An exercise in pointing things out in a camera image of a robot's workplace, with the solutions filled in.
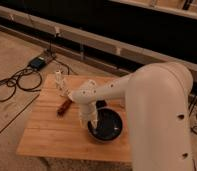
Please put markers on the brown wooden-handled tool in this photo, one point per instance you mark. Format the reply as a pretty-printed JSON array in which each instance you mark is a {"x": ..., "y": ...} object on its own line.
[{"x": 63, "y": 108}]

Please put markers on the clear plastic bottle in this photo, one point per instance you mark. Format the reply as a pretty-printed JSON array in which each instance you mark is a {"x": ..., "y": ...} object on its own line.
[{"x": 61, "y": 84}]

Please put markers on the black ceramic bowl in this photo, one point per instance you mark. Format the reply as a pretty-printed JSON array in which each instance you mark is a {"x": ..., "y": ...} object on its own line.
[{"x": 110, "y": 125}]

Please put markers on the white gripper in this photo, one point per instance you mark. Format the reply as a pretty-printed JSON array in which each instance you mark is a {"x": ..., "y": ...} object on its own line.
[{"x": 88, "y": 114}]

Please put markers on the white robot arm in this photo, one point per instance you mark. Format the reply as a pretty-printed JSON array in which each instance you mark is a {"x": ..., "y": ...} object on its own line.
[{"x": 156, "y": 103}]

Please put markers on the black power adapter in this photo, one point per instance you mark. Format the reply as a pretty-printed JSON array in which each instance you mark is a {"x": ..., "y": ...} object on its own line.
[{"x": 37, "y": 63}]

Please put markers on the wooden table board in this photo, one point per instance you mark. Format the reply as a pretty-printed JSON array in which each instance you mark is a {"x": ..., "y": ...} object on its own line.
[{"x": 47, "y": 135}]

